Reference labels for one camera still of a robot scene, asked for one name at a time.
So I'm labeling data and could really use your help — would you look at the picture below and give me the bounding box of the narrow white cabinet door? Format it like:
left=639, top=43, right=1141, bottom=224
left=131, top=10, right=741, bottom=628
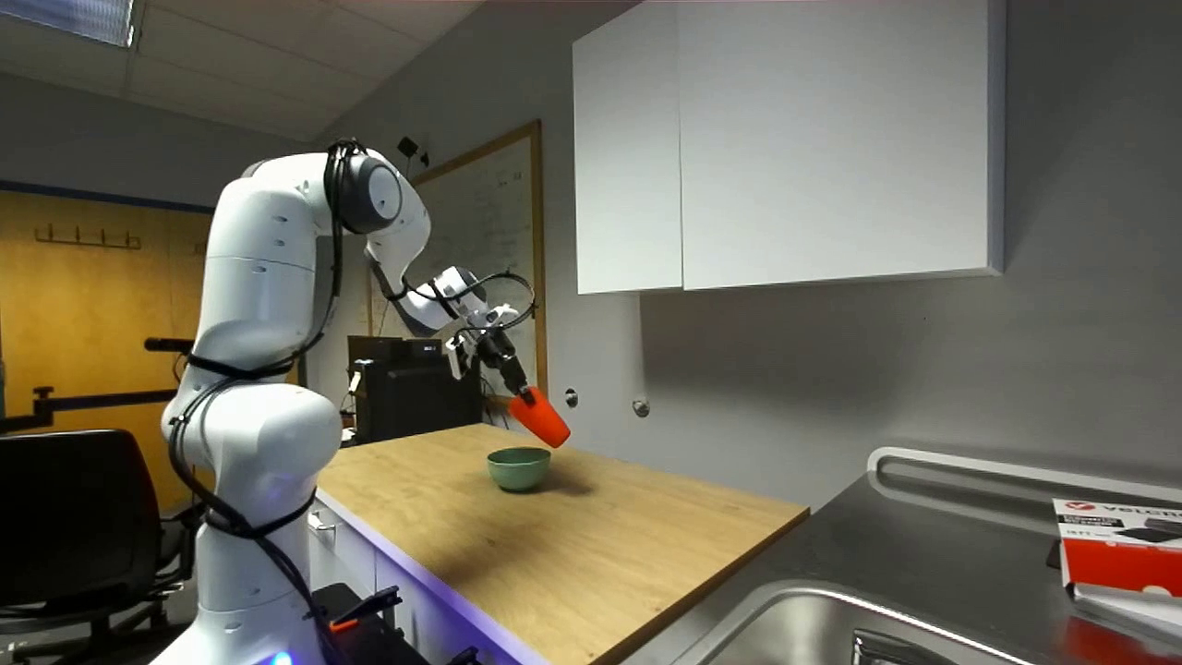
left=568, top=0, right=688, bottom=301

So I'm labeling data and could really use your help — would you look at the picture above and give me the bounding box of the ceiling light panel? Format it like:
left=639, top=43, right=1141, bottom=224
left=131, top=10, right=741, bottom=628
left=0, top=0, right=139, bottom=51

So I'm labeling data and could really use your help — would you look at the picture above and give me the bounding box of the black office chair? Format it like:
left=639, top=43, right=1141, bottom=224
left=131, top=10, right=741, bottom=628
left=0, top=426, right=190, bottom=638

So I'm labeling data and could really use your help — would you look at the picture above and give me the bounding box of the white counter base cabinet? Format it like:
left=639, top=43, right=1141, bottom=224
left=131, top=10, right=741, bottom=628
left=303, top=493, right=548, bottom=665

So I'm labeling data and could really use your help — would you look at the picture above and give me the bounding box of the yellow wooden door panel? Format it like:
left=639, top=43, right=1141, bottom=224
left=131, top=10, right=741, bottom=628
left=0, top=181, right=214, bottom=515

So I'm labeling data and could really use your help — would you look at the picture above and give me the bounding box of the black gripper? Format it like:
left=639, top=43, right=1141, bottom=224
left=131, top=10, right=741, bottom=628
left=469, top=323, right=542, bottom=407

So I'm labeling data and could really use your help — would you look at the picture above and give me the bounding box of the white rounded rail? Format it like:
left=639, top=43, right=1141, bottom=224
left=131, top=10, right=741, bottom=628
left=864, top=442, right=1182, bottom=509

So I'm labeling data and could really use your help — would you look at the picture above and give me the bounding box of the black box appliance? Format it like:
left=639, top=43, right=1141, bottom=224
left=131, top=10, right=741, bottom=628
left=342, top=332, right=488, bottom=442

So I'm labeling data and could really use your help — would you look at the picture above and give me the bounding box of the stainless steel sink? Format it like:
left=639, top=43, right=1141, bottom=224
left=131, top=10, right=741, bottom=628
left=698, top=579, right=1080, bottom=665

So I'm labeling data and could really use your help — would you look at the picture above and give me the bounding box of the black and red device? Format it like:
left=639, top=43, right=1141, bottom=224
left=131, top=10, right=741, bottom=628
left=307, top=579, right=427, bottom=665

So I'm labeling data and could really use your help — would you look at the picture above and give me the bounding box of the red and white box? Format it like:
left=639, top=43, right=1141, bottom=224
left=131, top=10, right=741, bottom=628
left=1050, top=493, right=1182, bottom=610

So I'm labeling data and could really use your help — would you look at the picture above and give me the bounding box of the white wall cabinet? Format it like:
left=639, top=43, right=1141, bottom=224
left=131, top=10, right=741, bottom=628
left=675, top=0, right=1004, bottom=296

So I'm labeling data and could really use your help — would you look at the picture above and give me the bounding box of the orange plastic cup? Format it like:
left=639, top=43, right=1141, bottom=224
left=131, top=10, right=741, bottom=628
left=505, top=383, right=578, bottom=450

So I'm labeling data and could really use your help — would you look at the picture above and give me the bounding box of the teal bowl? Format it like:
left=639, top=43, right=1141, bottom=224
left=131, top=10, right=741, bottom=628
left=485, top=442, right=555, bottom=495

